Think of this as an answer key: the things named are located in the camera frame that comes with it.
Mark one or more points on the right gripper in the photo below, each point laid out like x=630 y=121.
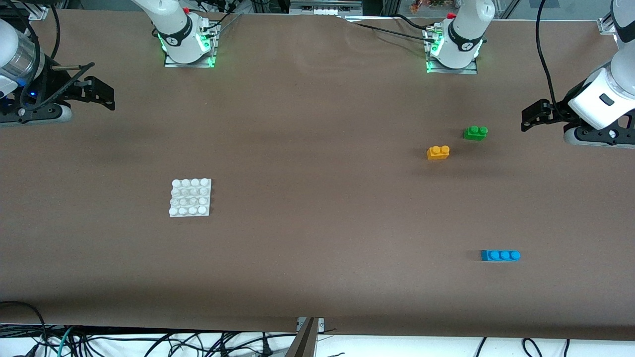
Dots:
x=55 y=89

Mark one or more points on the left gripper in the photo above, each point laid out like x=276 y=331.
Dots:
x=559 y=108

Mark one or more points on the yellow two-stud block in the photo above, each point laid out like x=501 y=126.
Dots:
x=438 y=153

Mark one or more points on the white studded base plate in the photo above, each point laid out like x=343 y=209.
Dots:
x=191 y=198

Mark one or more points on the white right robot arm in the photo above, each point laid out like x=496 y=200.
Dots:
x=173 y=25

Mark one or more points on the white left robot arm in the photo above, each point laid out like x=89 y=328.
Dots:
x=466 y=29

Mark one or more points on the green two-stud block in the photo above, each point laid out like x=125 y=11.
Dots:
x=475 y=134

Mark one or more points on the blue three-stud block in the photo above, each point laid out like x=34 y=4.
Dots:
x=500 y=256

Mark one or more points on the orange background object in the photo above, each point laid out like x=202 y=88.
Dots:
x=426 y=5

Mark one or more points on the brown paper table cover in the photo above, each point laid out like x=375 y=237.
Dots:
x=297 y=124

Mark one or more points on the white power strip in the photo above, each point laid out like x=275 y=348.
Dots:
x=322 y=9

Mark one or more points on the aluminium table leg profile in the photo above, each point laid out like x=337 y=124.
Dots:
x=302 y=342

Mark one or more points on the aluminium frame corner post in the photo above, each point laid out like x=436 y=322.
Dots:
x=606 y=26

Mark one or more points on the metal table edge bracket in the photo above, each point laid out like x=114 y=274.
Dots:
x=321 y=325

